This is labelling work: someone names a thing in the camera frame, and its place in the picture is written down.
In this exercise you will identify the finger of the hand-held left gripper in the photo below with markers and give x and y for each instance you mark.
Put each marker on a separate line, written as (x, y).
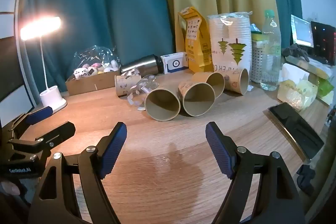
(39, 113)
(60, 130)

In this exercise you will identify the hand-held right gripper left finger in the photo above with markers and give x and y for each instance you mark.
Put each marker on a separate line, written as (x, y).
(113, 153)

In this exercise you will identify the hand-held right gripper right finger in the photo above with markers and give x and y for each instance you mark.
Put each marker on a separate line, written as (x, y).
(219, 153)

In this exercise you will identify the brown paper cup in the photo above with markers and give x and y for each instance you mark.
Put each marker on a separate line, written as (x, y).
(214, 82)
(123, 85)
(197, 102)
(236, 82)
(162, 106)

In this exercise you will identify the clear plastic cup with stickers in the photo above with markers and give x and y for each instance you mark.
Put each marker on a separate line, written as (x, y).
(143, 88)

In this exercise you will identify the person's left hand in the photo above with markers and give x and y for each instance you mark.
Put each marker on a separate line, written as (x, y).
(9, 188)

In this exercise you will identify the white desk lamp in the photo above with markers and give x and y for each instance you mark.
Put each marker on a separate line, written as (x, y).
(52, 99)

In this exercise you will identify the cardboard tray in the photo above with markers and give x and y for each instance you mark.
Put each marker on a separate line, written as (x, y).
(86, 85)

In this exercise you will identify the clear bag of plush toys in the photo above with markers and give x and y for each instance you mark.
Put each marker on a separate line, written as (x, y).
(97, 64)

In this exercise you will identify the black smartphone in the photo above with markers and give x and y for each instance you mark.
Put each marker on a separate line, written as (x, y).
(296, 127)

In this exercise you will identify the black chair part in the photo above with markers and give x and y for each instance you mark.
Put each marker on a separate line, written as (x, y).
(305, 178)

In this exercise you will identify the steel thermos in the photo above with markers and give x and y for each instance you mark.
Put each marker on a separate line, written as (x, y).
(139, 64)

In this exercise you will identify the white perforated basket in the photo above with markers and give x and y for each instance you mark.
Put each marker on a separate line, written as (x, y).
(256, 64)

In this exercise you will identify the yellow tissue pack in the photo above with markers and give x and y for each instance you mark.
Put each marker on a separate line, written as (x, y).
(296, 94)

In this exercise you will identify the white and blue small box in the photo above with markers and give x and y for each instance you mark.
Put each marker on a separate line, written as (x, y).
(174, 62)

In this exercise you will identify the clear plastic water bottle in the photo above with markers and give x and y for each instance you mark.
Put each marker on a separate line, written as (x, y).
(271, 56)

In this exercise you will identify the yellow pouch bag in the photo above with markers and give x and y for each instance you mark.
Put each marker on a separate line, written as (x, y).
(195, 43)

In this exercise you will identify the sleeve of stacked paper cups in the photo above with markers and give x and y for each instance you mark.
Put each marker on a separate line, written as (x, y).
(231, 37)

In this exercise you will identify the yellow green sponge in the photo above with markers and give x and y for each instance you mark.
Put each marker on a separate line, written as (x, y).
(257, 36)

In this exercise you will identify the yellow flat book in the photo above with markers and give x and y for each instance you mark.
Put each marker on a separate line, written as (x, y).
(309, 67)

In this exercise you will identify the green packet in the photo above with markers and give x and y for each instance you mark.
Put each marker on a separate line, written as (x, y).
(325, 86)

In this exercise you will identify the dark glove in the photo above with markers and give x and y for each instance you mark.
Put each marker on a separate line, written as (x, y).
(295, 50)

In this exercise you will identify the lit computer monitor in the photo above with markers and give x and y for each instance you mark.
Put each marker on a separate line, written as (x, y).
(302, 31)

